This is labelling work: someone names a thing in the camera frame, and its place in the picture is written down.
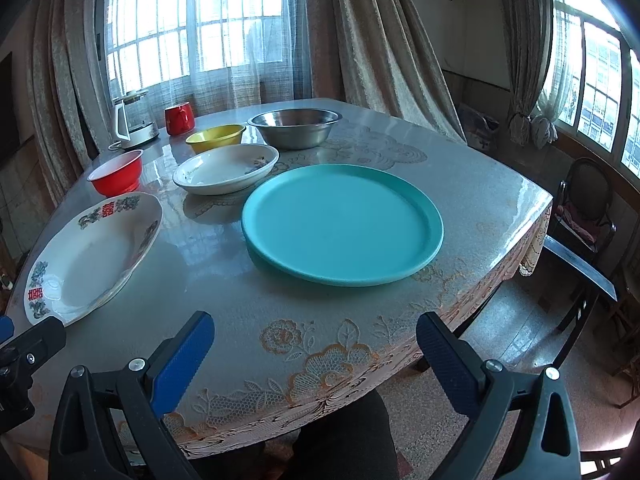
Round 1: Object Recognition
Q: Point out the large white dragon plate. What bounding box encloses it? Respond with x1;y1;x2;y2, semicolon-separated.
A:
23;192;163;326

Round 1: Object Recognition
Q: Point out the red plastic bowl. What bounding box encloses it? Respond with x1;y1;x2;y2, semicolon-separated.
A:
87;150;143;197

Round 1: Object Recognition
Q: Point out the teal round plate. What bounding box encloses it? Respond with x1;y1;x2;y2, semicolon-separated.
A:
241;164;445;287

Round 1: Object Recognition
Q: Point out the white rose deep plate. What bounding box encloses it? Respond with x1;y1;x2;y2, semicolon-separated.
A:
172;144;280;196

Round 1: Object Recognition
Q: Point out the yellow plastic bowl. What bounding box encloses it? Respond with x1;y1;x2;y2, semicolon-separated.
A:
186;124;246;154

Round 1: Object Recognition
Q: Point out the stainless steel bowl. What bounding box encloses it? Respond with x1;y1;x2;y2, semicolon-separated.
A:
247;108;343;151

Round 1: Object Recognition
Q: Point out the dark wooden chair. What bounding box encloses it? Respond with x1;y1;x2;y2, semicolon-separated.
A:
549;157;617;266

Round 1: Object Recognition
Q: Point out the glass electric kettle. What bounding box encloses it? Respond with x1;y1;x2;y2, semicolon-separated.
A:
108;89;158;151

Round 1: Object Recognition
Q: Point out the red mug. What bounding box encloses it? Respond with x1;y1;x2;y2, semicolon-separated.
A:
164;102;195;136

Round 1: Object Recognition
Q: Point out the beige curtain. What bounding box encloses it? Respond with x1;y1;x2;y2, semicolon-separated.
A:
306;0;466;144

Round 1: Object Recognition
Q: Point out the sheer white curtain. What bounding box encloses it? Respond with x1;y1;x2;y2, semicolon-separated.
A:
96;0;311;126

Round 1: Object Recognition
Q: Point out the right window curtain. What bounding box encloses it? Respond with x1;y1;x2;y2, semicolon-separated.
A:
499;0;558;150

